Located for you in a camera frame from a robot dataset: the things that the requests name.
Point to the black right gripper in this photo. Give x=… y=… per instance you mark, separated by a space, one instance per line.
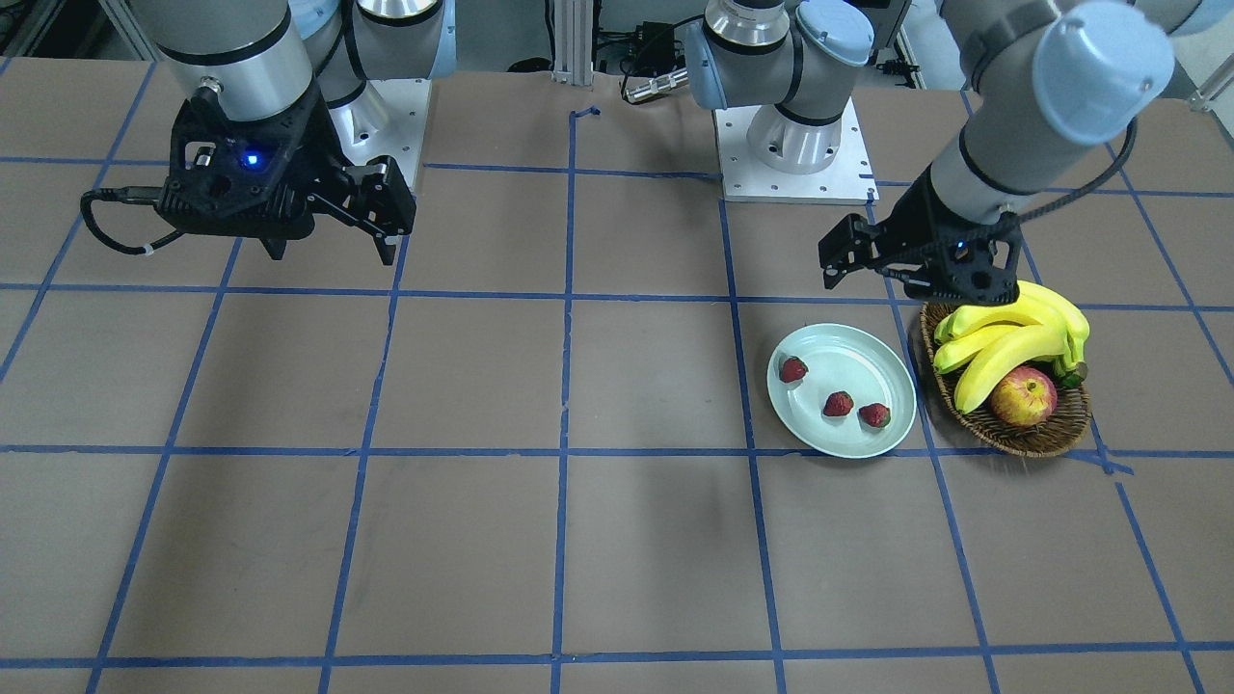
x=310 y=145

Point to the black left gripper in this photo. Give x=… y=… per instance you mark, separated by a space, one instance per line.
x=927 y=224

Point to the red strawberry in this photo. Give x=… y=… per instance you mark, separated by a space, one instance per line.
x=837 y=404
x=792 y=370
x=875 y=415

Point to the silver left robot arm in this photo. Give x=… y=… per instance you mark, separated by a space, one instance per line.
x=1056 y=79

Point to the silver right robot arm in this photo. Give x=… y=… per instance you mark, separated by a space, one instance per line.
x=262 y=55

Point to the light green round plate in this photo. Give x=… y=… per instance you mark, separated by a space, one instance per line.
x=842 y=358

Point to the yellow banana bunch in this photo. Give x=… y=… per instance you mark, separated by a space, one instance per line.
x=984 y=345

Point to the red yellow apple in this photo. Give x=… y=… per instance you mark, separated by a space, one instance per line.
x=1024 y=397

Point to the brown wicker basket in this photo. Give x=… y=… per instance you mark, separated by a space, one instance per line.
x=1058 y=434

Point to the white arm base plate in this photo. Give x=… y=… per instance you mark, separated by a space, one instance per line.
x=765 y=157
x=388 y=118

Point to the aluminium frame post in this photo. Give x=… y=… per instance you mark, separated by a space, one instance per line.
x=572 y=26

